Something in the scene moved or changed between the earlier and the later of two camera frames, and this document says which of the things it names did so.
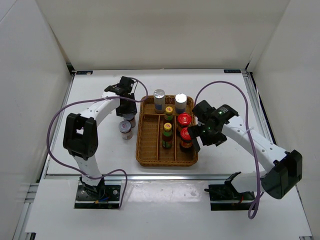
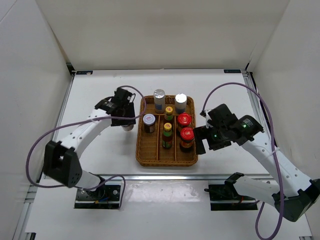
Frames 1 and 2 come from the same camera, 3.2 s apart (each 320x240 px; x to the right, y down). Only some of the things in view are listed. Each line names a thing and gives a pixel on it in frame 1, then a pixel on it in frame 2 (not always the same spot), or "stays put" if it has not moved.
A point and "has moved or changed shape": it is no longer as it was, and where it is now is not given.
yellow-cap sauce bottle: [167, 137] stays put
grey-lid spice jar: [125, 127] has moved or changed shape
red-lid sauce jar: [186, 142] stays put
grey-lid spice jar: [130, 118] has moved or changed shape
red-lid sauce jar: [184, 120] stays put
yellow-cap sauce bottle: [169, 115] stays put
